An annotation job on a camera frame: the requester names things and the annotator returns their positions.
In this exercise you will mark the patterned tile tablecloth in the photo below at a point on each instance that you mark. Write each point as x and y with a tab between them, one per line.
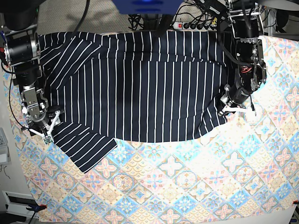
247	167

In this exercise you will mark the white power strip red switch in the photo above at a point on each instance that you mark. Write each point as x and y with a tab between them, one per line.
193	26

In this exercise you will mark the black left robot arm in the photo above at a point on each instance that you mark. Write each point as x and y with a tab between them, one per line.
245	21

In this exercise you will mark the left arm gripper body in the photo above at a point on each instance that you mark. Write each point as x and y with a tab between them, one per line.
233	97

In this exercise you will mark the blue box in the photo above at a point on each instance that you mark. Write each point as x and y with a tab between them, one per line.
147	6

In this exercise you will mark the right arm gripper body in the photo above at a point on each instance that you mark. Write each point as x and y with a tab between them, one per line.
38	124

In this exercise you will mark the white floor tray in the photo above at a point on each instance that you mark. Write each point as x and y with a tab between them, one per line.
17	203

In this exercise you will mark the navy white striped T-shirt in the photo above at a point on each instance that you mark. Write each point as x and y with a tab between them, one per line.
132	86

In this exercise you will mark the orange blue clamp lower left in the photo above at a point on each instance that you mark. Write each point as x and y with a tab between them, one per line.
35	207

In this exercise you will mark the white device left edge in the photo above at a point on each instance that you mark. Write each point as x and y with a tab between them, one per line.
4	149

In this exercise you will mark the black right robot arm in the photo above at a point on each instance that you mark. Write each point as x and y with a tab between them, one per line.
21	55

